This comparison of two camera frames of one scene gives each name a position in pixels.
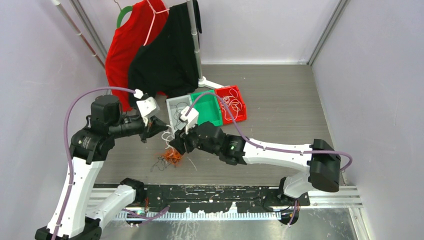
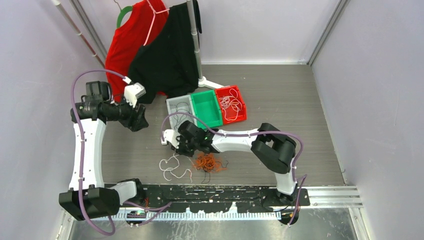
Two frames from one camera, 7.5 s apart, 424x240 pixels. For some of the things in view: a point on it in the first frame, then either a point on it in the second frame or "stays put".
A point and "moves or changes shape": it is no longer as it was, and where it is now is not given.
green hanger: [123, 11] stays put
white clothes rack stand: [201, 82] stays put
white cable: [166, 137] moves or changes shape
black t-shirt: [167, 65] stays put
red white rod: [72, 24] stays put
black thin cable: [164, 166] -> [209, 173]
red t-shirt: [132, 32] stays put
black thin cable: [177, 111] stays put
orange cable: [172, 156] -> [209, 163]
